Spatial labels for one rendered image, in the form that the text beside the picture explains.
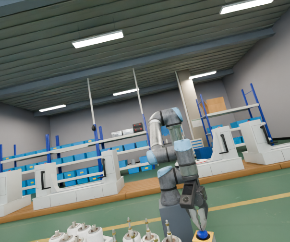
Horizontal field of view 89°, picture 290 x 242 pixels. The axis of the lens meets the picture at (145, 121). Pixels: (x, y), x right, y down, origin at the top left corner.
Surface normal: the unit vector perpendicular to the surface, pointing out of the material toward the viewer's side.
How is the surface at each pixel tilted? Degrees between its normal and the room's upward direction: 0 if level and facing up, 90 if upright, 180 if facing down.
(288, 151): 90
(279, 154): 90
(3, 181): 90
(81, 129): 90
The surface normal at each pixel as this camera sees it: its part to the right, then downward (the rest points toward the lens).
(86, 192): -0.07, -0.18
